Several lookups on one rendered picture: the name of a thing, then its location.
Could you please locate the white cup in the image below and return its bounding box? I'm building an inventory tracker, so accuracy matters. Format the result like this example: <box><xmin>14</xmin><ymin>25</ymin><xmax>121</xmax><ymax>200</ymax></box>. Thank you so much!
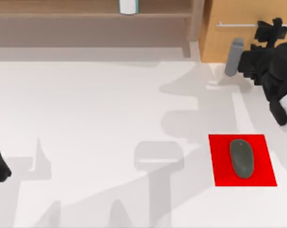
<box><xmin>118</xmin><ymin>0</ymin><xmax>139</xmax><ymax>16</ymax></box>

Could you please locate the long metal handle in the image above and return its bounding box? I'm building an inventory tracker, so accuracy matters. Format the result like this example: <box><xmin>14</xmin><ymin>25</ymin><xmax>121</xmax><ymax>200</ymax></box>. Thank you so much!
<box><xmin>216</xmin><ymin>22</ymin><xmax>287</xmax><ymax>28</ymax></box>

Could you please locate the wooden cupboard door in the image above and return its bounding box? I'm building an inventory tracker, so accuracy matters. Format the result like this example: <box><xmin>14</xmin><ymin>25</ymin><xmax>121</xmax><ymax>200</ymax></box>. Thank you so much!
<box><xmin>199</xmin><ymin>0</ymin><xmax>287</xmax><ymax>64</ymax></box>

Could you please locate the grey computer mouse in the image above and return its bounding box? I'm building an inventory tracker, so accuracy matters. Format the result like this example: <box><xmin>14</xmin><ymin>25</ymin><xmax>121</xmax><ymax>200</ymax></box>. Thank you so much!
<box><xmin>229</xmin><ymin>139</ymin><xmax>255</xmax><ymax>179</ymax></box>

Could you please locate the red square mat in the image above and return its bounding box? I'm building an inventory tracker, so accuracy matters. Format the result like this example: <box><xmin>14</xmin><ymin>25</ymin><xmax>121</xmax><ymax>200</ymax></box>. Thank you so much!
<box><xmin>208</xmin><ymin>133</ymin><xmax>278</xmax><ymax>187</ymax></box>

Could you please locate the wooden open shelf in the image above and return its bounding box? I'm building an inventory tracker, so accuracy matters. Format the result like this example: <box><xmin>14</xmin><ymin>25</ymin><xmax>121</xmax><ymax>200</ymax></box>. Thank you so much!
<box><xmin>0</xmin><ymin>0</ymin><xmax>205</xmax><ymax>58</ymax></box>

